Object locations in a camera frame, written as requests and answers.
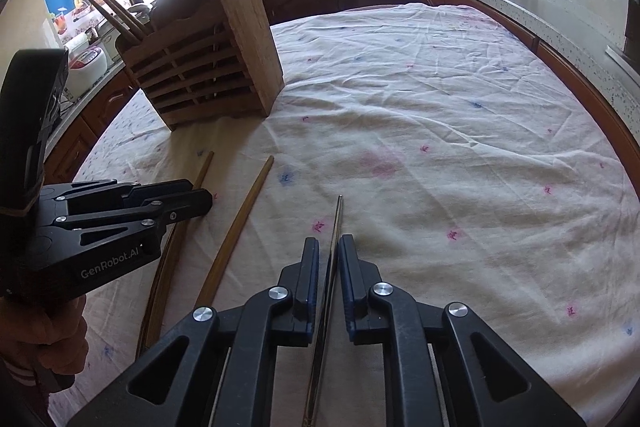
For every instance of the white floral tablecloth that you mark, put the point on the white floral tablecloth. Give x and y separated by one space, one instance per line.
466 171

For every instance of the person's left hand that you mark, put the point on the person's left hand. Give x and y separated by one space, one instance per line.
57 342

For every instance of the silver metal spoon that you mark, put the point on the silver metal spoon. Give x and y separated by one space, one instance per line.
140 9

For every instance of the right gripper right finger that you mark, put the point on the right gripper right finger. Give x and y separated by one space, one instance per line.
442 366

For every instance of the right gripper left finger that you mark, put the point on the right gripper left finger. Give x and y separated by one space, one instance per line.
215 368

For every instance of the lower wooden kitchen cabinets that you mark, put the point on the lower wooden kitchen cabinets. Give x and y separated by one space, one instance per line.
84 125

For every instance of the black frying pan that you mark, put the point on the black frying pan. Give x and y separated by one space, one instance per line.
631 43

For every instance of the white red rice cooker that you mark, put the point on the white red rice cooker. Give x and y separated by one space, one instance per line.
86 69

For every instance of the gas stove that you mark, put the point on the gas stove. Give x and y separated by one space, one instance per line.
631 67

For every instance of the wooden utensil holder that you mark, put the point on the wooden utensil holder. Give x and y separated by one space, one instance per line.
202 59

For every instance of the silver metal chopstick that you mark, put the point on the silver metal chopstick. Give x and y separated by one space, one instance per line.
323 324

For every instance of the carved brown wooden chopstick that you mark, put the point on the carved brown wooden chopstick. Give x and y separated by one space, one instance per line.
123 30

